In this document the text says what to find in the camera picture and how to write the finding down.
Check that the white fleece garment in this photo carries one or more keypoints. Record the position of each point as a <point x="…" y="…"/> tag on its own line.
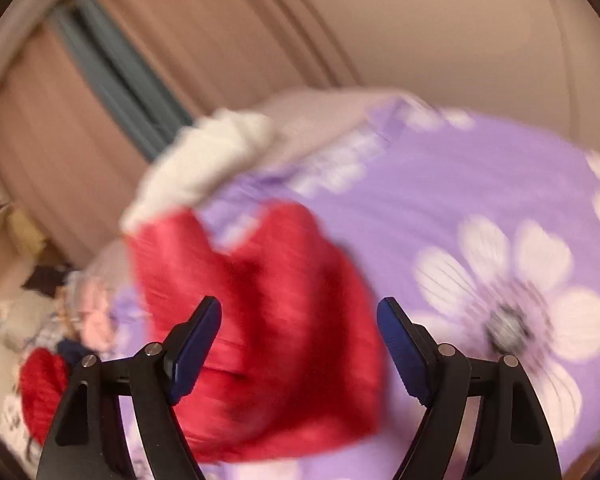
<point x="200" y="160"/>

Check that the dark red quilted jacket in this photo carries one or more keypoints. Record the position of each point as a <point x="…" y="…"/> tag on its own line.
<point x="40" y="390"/>

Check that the teal curtain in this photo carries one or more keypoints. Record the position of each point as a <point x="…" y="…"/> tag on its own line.
<point x="120" y="75"/>

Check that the pink garment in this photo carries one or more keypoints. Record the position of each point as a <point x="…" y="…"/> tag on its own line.
<point x="97" y="320"/>

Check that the bright red puffer jacket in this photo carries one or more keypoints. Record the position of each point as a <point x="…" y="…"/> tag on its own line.
<point x="280" y="310"/>

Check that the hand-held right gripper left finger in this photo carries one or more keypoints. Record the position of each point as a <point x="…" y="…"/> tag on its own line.
<point x="195" y="345"/>

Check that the navy fleece garment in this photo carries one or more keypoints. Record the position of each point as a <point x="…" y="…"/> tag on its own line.
<point x="70" y="350"/>

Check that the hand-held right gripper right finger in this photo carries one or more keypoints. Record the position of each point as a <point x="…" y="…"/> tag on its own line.
<point x="405" y="350"/>

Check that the purple floral blanket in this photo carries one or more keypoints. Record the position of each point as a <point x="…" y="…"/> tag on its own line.
<point x="430" y="200"/>

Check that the beige curtain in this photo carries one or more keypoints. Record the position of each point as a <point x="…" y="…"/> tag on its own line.
<point x="205" y="35"/>

